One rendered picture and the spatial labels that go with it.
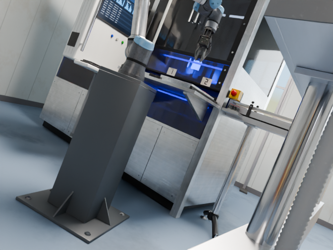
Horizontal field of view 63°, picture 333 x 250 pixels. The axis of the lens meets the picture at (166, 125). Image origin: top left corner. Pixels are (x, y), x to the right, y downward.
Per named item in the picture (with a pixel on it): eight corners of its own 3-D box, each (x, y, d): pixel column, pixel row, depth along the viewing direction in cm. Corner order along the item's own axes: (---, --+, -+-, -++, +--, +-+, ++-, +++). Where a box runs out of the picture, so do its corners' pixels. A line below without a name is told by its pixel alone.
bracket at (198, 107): (198, 120, 204) (205, 103, 203) (201, 121, 202) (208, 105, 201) (176, 109, 175) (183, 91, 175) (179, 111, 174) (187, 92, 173)
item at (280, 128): (224, 114, 204) (232, 94, 203) (231, 118, 216) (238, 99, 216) (323, 149, 165) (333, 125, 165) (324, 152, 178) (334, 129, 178)
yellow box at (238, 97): (231, 99, 200) (235, 90, 200) (240, 102, 196) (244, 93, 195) (227, 96, 194) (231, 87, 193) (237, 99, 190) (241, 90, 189)
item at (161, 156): (99, 136, 398) (122, 80, 394) (223, 208, 282) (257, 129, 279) (35, 124, 315) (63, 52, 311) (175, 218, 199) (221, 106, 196)
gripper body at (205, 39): (196, 42, 170) (203, 25, 170) (197, 47, 179) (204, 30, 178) (207, 46, 168) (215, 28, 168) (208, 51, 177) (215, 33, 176)
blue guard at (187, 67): (71, 44, 308) (77, 29, 307) (220, 89, 199) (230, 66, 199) (70, 44, 307) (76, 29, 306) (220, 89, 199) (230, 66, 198)
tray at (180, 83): (183, 93, 211) (185, 89, 211) (212, 102, 196) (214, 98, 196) (159, 79, 183) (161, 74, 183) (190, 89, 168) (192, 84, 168)
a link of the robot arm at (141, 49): (128, 56, 142) (138, 31, 141) (124, 57, 154) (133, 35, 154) (149, 65, 146) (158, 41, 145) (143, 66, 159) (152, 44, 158)
